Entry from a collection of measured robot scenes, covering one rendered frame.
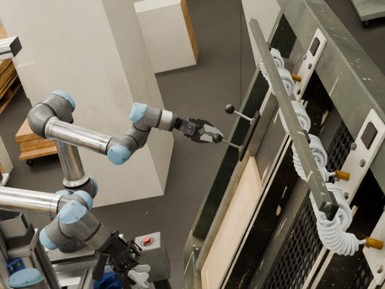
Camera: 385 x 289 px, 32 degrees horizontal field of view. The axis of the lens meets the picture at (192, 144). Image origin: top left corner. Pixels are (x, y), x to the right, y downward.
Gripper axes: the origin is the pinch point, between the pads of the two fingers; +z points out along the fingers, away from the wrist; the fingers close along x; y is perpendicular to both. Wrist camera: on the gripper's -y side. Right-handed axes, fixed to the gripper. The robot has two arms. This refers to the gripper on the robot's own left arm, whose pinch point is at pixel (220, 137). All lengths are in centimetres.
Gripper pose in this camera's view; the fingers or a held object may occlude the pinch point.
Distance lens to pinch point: 257.0
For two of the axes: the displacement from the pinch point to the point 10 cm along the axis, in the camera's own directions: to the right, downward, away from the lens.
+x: -2.9, 9.5, 0.9
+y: -1.5, -1.3, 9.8
